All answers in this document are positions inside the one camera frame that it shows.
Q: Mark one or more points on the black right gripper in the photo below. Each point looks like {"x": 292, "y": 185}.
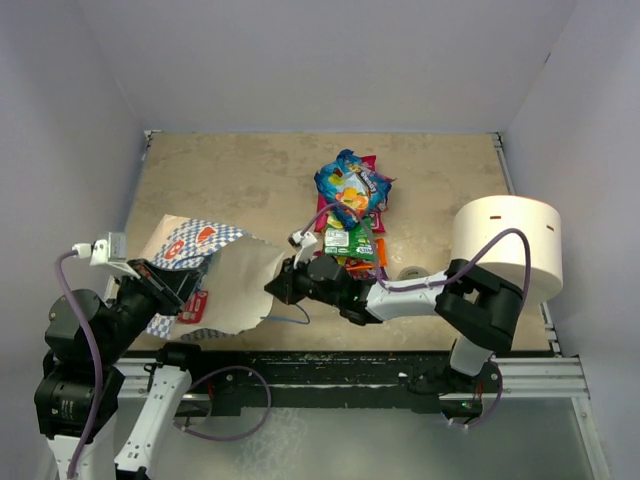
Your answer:
{"x": 285, "y": 288}

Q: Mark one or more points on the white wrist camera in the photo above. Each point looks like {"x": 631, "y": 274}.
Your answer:
{"x": 109, "y": 253}
{"x": 305, "y": 245}

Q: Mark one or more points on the aluminium frame rails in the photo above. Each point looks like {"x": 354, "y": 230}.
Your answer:
{"x": 514, "y": 237}

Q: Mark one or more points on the blue colourful snack bag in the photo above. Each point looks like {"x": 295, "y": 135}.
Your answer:
{"x": 346, "y": 180}

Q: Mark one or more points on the blue checkered paper bag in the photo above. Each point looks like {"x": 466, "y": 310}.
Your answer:
{"x": 237, "y": 265}

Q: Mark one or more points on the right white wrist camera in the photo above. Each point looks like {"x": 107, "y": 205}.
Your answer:
{"x": 305, "y": 245}

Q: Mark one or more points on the red Real chips bag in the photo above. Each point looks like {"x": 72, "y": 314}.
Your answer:
{"x": 377, "y": 225}

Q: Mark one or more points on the clear tape roll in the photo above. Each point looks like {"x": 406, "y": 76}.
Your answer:
{"x": 412, "y": 272}

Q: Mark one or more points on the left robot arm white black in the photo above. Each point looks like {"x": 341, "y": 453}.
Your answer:
{"x": 77, "y": 399}

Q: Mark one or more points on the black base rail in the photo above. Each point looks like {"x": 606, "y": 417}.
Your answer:
{"x": 423, "y": 382}

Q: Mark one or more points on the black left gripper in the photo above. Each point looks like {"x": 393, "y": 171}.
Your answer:
{"x": 171, "y": 287}

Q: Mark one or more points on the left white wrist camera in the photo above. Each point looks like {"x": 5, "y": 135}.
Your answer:
{"x": 109, "y": 253}

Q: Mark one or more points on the orange snack box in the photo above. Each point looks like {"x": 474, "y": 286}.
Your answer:
{"x": 380, "y": 252}

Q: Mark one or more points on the purple Fox's candy bag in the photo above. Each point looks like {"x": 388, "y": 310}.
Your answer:
{"x": 361, "y": 268}

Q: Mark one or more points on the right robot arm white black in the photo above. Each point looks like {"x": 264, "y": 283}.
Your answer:
{"x": 482, "y": 306}

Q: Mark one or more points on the red small snack packet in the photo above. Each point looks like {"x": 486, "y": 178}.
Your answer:
{"x": 194, "y": 308}

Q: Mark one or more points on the green snack pack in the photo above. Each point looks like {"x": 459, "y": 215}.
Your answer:
{"x": 340, "y": 242}

